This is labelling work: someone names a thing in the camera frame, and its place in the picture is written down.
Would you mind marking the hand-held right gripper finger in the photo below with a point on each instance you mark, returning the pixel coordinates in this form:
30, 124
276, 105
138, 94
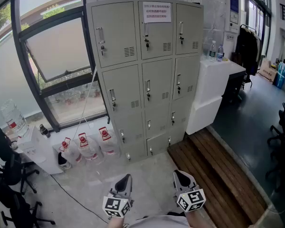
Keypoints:
191, 182
175, 183

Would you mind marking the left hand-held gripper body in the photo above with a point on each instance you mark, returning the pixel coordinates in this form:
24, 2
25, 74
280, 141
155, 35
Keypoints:
115, 205

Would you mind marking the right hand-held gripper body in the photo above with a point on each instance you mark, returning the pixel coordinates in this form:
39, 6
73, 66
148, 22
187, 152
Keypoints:
191, 199

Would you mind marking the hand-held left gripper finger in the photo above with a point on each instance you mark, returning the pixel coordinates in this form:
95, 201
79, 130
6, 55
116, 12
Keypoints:
130, 185
114, 187

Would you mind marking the grey metal locker cabinet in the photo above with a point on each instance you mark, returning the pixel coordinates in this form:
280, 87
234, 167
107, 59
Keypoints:
123, 84

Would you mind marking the grey metal locker door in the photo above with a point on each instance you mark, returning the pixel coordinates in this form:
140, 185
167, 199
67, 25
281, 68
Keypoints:
158, 79

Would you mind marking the person's left forearm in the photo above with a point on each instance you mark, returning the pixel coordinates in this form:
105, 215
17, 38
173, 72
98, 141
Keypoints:
115, 223

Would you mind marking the person's right forearm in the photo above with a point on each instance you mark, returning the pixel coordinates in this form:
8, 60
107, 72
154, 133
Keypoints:
194, 220

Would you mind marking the brown wooden slat platform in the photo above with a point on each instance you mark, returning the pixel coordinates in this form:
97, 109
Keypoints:
216, 174

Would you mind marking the person's white shirt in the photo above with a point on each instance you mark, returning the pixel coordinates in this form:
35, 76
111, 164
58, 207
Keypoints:
161, 222

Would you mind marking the clear water jug red cap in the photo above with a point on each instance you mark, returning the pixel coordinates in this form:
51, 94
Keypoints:
107, 142
88, 148
70, 152

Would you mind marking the black and white sneaker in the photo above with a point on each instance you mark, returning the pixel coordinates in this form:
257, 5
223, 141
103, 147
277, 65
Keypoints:
63, 162

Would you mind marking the small white foam box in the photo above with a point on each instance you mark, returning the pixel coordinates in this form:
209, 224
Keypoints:
204, 117

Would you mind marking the white water dispenser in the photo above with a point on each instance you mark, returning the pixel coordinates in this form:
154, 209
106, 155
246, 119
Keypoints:
40, 151

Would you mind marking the black bottle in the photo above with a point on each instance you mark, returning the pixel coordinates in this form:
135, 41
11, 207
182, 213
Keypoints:
44, 130

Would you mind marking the white block counter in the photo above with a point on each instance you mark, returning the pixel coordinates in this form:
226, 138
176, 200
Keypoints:
216, 82

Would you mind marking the large water dispenser bottle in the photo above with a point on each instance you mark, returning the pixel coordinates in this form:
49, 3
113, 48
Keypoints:
13, 119

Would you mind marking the green label water bottle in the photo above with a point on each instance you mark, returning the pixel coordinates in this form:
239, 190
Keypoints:
212, 52

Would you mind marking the blue label water bottle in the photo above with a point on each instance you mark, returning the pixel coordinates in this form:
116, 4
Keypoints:
220, 53

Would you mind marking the brown cardboard box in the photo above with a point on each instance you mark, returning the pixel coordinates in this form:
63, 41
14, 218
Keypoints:
267, 71

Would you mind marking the blue and white bag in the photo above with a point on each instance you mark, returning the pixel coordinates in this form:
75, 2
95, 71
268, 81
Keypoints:
281, 75

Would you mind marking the white paper notice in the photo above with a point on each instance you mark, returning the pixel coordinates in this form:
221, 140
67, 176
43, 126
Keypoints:
156, 12

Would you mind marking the black window frame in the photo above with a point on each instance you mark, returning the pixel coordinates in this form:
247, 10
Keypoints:
26, 63

